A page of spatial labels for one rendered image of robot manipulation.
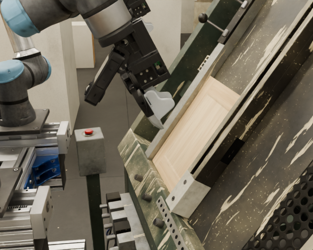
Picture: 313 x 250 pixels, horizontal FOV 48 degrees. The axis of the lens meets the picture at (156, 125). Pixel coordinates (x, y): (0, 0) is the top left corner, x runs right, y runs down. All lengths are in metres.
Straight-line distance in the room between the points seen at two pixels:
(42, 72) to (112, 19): 0.96
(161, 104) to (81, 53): 5.58
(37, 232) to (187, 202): 0.44
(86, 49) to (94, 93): 5.54
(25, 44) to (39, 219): 0.76
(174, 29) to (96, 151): 3.61
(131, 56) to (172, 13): 4.32
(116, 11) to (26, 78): 0.90
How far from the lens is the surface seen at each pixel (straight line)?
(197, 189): 1.08
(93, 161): 1.58
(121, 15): 0.61
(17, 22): 0.66
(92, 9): 0.61
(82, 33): 6.15
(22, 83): 1.44
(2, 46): 3.59
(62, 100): 3.62
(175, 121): 1.37
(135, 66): 0.62
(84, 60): 6.24
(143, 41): 0.63
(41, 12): 0.64
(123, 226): 1.29
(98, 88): 0.65
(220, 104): 1.22
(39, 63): 1.53
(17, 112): 1.45
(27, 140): 1.49
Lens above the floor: 1.61
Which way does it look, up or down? 24 degrees down
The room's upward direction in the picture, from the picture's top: straight up
